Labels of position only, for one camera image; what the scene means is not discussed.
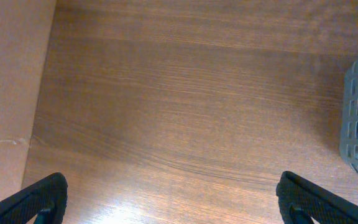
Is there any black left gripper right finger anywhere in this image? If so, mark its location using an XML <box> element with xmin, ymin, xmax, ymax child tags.
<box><xmin>276</xmin><ymin>171</ymin><xmax>358</xmax><ymax>224</ymax></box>

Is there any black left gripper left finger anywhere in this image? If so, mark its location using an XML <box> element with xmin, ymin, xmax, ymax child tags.
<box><xmin>0</xmin><ymin>172</ymin><xmax>68</xmax><ymax>224</ymax></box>

